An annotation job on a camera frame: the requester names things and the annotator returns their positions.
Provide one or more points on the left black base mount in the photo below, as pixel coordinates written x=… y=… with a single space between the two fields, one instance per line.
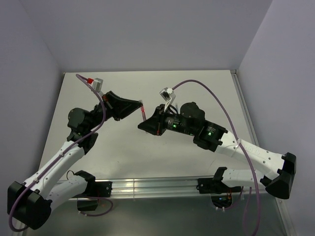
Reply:
x=102 y=189

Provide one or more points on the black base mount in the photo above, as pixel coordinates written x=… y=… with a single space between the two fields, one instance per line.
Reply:
x=206 y=186
x=102 y=189

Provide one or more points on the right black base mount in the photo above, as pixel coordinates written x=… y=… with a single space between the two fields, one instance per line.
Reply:
x=206 y=186

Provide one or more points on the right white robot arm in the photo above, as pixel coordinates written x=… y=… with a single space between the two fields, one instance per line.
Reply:
x=275 y=172

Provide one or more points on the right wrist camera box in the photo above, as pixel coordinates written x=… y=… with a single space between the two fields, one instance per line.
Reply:
x=168 y=95

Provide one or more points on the red pen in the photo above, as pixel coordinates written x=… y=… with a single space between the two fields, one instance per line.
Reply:
x=143 y=113

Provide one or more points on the aluminium rail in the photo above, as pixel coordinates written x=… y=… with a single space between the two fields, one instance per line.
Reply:
x=168 y=187

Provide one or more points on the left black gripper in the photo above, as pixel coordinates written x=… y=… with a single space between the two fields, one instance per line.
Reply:
x=120 y=107

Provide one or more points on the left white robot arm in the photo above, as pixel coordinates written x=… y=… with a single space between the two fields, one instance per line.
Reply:
x=32 y=201

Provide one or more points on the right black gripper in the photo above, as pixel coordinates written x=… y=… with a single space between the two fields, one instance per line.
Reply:
x=151 y=124

